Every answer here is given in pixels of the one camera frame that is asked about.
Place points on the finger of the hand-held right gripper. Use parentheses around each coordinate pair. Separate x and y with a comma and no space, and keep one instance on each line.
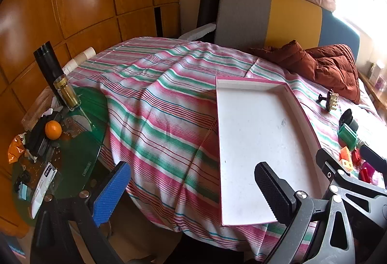
(328,165)
(373,158)

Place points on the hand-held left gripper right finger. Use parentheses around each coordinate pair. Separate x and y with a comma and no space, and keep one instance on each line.
(272,188)

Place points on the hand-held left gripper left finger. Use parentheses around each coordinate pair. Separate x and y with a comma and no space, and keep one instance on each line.
(112,191)

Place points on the magenta plastic funnel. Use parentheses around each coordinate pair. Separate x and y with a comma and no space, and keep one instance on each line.
(367,173)

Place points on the red puzzle piece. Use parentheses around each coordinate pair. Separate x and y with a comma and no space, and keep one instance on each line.
(356,157)

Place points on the orange linked cubes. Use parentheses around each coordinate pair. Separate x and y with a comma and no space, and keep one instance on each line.
(345,158)

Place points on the green plastic flanged part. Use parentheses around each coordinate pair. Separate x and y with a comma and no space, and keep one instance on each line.
(347,137)

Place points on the white tray with pink rim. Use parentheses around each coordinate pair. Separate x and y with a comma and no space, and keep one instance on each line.
(257,146)

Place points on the black grey cylindrical jar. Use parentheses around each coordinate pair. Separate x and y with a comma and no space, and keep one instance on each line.
(347,117)

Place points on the wooden shelf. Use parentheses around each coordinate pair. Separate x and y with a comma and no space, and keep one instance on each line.
(375,97)

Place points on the green glass round table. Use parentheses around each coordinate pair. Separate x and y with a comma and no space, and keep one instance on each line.
(81,137)

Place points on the white medicine box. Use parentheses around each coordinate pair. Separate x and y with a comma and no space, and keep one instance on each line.
(43,188)

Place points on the purple carton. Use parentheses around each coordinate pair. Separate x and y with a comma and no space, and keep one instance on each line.
(381,84)

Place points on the orange fruit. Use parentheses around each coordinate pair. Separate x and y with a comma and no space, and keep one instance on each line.
(53,130)

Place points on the white carton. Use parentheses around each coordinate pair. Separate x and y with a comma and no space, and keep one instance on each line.
(376,70)

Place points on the small blue box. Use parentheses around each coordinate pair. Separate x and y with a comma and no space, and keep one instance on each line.
(22,191)

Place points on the black box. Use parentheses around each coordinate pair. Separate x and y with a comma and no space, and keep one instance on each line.
(37,140)

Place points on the striped bedsheet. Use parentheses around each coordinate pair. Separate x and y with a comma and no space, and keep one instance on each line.
(157,106)

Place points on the brown duvet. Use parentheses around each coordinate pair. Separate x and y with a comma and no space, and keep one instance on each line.
(332,67)

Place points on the orange snack wrapper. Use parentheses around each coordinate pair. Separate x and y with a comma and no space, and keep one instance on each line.
(15,149)

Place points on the glass jar with gold lid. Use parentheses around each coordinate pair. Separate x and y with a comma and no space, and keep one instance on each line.
(68,94)

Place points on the stack of paper cups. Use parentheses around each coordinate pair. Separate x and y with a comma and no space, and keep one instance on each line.
(80,58)

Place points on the black cylindrical bottle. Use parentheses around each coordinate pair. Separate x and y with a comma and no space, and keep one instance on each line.
(48,67)

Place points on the grey yellow blue headboard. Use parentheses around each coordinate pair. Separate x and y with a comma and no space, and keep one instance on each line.
(245,16)

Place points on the white textured cushion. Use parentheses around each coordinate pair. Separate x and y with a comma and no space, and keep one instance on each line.
(198,31)

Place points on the black rolled mat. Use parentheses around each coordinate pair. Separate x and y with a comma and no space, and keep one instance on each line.
(208,0)

